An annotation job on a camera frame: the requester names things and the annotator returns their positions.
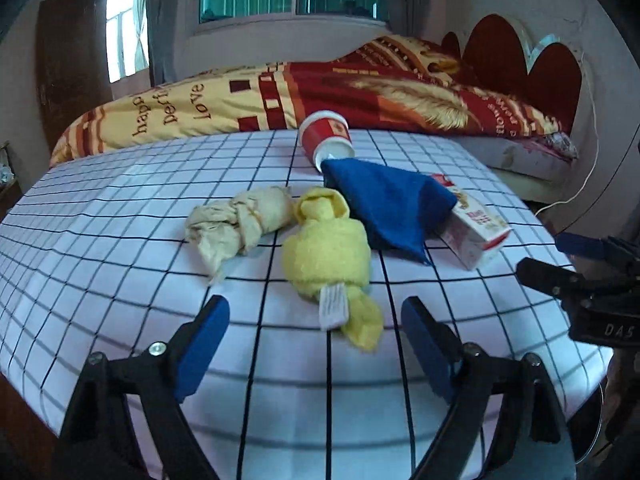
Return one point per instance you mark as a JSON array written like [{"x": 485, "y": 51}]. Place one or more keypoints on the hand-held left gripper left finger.
[{"x": 200, "y": 345}]

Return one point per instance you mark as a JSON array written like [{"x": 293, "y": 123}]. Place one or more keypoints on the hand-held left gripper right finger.
[{"x": 430, "y": 350}]

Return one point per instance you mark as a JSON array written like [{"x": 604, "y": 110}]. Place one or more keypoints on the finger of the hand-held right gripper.
[
  {"x": 582, "y": 246},
  {"x": 550, "y": 277}
]

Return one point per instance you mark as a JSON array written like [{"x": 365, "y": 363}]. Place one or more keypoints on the red white carton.
[{"x": 477, "y": 235}]

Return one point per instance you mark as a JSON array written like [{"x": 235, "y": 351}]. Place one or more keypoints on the beige knotted cloth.
[{"x": 235, "y": 225}]

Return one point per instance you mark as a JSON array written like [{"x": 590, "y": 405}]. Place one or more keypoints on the yellow cloth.
[{"x": 330, "y": 255}]

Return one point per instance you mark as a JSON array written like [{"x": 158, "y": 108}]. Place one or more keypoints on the blue cloth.
[{"x": 390, "y": 205}]

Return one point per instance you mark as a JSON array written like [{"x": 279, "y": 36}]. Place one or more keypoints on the red paper cup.
[{"x": 322, "y": 135}]

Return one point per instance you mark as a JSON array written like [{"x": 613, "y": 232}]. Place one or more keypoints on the floral pillow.
[{"x": 560, "y": 146}]

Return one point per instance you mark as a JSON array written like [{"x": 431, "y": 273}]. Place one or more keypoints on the white checked tablecloth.
[{"x": 125, "y": 260}]

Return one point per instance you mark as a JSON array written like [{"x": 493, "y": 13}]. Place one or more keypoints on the white bed with red headboard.
[{"x": 525, "y": 60}]

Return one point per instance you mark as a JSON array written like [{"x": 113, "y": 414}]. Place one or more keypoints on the red yellow printed blanket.
[{"x": 350, "y": 90}]

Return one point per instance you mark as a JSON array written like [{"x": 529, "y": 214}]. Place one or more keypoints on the brown wardrobe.
[{"x": 70, "y": 70}]

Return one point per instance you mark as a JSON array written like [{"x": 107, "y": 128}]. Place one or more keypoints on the narrow bright window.
[{"x": 127, "y": 35}]

